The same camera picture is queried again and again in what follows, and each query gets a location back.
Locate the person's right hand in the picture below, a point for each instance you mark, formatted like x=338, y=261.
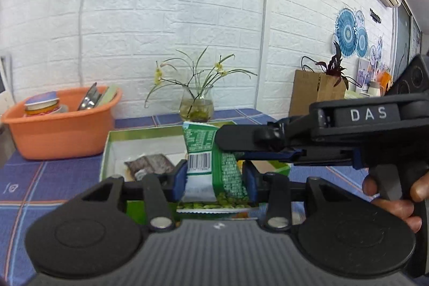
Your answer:
x=397, y=209

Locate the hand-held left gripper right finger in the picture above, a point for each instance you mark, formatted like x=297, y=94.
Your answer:
x=249, y=183

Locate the pale green plate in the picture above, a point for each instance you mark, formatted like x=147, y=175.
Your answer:
x=108, y=94

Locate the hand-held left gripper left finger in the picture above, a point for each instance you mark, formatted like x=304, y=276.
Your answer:
x=179, y=180

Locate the stacked metal bowls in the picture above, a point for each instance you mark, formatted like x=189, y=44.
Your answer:
x=87, y=100

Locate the green cardboard box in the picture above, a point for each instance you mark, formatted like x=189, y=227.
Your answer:
x=115, y=152

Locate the bowls and utensils in basin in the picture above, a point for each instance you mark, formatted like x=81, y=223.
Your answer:
x=42, y=102

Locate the purple leaf plant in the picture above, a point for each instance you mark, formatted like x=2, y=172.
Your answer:
x=333, y=66

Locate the glass vase with plant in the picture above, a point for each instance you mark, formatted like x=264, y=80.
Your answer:
x=197, y=76

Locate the brown paper bag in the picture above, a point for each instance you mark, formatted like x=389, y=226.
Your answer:
x=311, y=95

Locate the medium blue paper fan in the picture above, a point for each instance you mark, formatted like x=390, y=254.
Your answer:
x=362, y=42

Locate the blue checked tablecloth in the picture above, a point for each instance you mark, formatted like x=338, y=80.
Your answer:
x=50, y=182

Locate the green snack packet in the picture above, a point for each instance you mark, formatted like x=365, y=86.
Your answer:
x=197, y=142

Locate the dark brown snack packet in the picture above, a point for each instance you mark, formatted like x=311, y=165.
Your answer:
x=150, y=163

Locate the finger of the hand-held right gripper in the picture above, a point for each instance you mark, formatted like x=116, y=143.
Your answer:
x=291, y=156
x=248, y=140

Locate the white cup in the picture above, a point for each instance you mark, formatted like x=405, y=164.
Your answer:
x=374, y=88

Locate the black wall sign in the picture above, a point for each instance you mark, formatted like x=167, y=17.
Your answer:
x=375, y=15

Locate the blue decorative wall plates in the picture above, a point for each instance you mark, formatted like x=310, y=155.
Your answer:
x=346, y=33

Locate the small blue paper fan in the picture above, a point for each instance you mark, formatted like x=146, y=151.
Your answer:
x=359, y=18

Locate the picture card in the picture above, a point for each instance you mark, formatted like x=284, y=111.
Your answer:
x=363, y=71

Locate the orange plastic basin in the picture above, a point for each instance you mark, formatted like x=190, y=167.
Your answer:
x=60, y=135

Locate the white wall pipe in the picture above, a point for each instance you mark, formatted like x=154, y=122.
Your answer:
x=264, y=21

